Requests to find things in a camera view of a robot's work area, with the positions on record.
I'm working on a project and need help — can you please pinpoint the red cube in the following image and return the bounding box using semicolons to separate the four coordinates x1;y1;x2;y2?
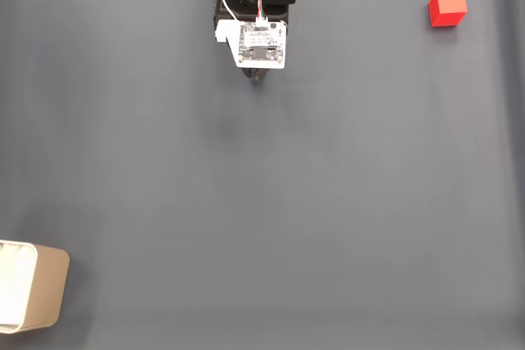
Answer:
428;0;468;29

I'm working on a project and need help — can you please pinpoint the beige box with white inside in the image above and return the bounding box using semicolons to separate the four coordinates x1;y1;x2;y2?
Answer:
0;239;71;334

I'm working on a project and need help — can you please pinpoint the grey table mat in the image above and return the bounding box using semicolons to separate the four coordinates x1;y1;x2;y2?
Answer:
0;0;525;350

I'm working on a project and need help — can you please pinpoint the camera board on white mount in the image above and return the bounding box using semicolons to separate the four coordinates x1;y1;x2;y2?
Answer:
214;18;287;70

